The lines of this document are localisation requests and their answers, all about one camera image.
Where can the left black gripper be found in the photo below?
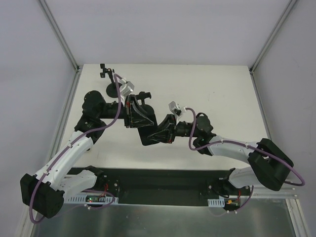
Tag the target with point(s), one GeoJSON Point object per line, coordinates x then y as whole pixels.
{"type": "Point", "coordinates": [126, 111]}

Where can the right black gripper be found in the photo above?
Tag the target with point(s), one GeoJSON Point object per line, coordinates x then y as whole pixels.
{"type": "Point", "coordinates": [173, 129]}

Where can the black smartphone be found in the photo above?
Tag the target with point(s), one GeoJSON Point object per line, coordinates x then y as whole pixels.
{"type": "Point", "coordinates": [145, 132]}

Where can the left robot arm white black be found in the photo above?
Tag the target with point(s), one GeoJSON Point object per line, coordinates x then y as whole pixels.
{"type": "Point", "coordinates": [46, 191]}

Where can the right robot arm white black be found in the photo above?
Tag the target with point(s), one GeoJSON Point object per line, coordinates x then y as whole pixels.
{"type": "Point", "coordinates": [268, 165]}

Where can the black phone stand near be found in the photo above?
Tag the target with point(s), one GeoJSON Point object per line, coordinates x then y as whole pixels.
{"type": "Point", "coordinates": [142, 96]}

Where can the black phone stand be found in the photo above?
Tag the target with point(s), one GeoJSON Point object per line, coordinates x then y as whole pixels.
{"type": "Point", "coordinates": [142, 96]}
{"type": "Point", "coordinates": [111, 90]}

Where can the black phone stand far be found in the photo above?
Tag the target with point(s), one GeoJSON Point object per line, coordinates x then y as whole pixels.
{"type": "Point", "coordinates": [111, 90]}

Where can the black phone cream case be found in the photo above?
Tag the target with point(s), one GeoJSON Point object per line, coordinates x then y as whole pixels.
{"type": "Point", "coordinates": [89, 149]}

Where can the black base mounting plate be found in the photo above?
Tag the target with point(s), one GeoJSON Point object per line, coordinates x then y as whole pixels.
{"type": "Point", "coordinates": [166, 187]}

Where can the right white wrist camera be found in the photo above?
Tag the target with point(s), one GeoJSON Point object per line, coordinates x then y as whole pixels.
{"type": "Point", "coordinates": [176, 109]}

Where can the left aluminium frame post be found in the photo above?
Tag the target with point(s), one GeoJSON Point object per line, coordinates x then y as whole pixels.
{"type": "Point", "coordinates": [58, 33]}

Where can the aluminium frame post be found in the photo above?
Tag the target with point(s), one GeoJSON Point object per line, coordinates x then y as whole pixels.
{"type": "Point", "coordinates": [273, 34]}
{"type": "Point", "coordinates": [58, 33]}

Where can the right white cable duct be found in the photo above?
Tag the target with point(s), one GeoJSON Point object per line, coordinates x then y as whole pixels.
{"type": "Point", "coordinates": [217, 202]}

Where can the right aluminium frame post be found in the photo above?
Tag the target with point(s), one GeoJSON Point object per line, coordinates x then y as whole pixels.
{"type": "Point", "coordinates": [273, 34]}

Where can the aluminium rail right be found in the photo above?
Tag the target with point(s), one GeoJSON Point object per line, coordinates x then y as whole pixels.
{"type": "Point", "coordinates": [283, 193]}

